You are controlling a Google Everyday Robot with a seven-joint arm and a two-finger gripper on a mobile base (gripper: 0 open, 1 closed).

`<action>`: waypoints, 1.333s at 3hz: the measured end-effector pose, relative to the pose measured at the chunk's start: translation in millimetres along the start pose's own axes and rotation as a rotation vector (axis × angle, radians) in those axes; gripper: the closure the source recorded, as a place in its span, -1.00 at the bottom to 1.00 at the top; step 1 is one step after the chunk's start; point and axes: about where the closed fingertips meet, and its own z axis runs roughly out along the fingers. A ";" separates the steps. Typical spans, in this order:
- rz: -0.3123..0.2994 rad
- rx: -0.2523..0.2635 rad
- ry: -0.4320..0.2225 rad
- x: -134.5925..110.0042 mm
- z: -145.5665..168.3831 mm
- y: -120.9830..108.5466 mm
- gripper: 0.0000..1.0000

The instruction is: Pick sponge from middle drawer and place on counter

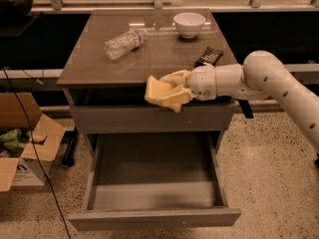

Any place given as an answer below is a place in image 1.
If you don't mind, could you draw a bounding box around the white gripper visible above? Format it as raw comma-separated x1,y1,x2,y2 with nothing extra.
159,64,216,113

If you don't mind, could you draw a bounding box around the yellow sponge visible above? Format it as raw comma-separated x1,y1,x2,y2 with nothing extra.
145,76,174,105

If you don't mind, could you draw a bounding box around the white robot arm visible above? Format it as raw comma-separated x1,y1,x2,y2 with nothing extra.
145,51,319,150

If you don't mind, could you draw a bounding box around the closed grey upper drawer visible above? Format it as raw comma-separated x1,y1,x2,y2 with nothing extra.
70,105,232,134

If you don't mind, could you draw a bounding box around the grey drawer cabinet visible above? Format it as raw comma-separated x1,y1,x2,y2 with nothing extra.
57,9,236,150

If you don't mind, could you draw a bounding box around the open grey middle drawer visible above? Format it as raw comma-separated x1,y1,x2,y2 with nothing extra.
69,131,241,231

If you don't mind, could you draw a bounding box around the black snack packet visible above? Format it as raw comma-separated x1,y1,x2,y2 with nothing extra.
195,46,223,66

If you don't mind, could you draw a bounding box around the white ceramic bowl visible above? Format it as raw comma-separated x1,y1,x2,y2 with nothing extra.
173,12,206,39

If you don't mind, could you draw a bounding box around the clear plastic water bottle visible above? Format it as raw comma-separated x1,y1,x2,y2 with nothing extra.
104,29,148,60

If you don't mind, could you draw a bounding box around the cardboard box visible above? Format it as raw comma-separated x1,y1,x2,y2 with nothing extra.
0,93,65,192

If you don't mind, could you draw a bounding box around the green bag in box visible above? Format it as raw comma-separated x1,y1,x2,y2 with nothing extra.
0,129,25,156

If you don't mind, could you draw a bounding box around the black device on shelf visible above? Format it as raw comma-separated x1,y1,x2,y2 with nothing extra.
0,0,33,18

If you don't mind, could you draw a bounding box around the black cable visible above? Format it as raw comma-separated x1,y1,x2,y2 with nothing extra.
2,67,73,239

